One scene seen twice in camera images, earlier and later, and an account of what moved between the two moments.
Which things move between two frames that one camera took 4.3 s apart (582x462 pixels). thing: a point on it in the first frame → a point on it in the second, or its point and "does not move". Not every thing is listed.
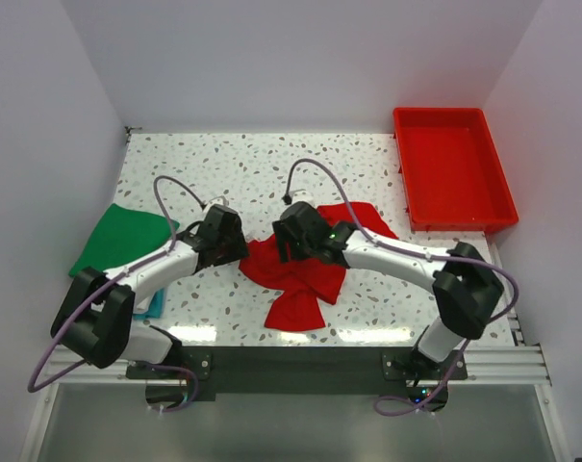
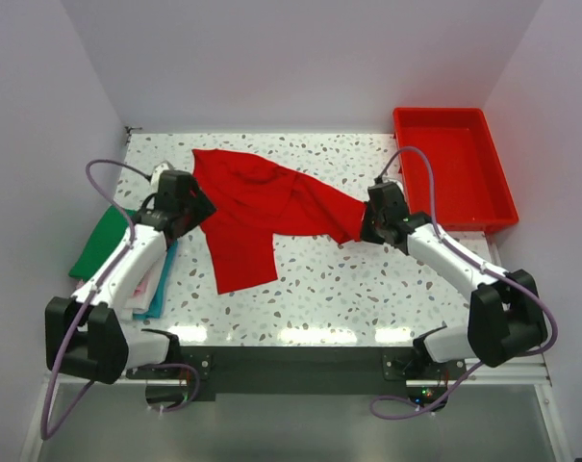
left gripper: (240, 249) → (203, 208)
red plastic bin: (452, 174) does not move
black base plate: (304, 370) does not move
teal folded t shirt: (155, 306) does not move
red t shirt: (297, 283) → (255, 198)
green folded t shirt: (120, 233) does not move
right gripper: (284, 234) → (366, 234)
